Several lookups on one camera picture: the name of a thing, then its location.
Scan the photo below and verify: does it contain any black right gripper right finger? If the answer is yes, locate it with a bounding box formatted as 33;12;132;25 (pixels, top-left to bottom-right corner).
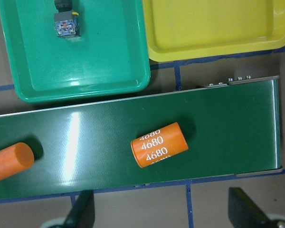
228;187;271;228

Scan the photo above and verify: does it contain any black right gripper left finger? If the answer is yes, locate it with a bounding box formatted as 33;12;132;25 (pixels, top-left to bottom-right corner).
63;190;95;228

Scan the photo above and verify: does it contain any plain orange cylinder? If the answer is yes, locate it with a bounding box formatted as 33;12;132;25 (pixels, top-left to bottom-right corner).
0;142;35;181

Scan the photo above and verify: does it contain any orange cylinder marked 4680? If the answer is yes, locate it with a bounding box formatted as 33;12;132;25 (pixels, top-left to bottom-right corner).
131;122;189;168

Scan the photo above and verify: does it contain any green push button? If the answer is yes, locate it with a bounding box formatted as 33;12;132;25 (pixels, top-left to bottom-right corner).
54;0;81;38

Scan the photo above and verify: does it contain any green conveyor belt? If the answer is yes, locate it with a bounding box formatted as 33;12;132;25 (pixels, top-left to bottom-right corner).
0;76;281;199

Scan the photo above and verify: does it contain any green plastic tray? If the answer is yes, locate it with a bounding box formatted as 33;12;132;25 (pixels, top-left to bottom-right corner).
0;0;151;104

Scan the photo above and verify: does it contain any yellow plastic tray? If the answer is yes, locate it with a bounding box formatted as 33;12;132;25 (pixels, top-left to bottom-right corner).
142;0;285;62

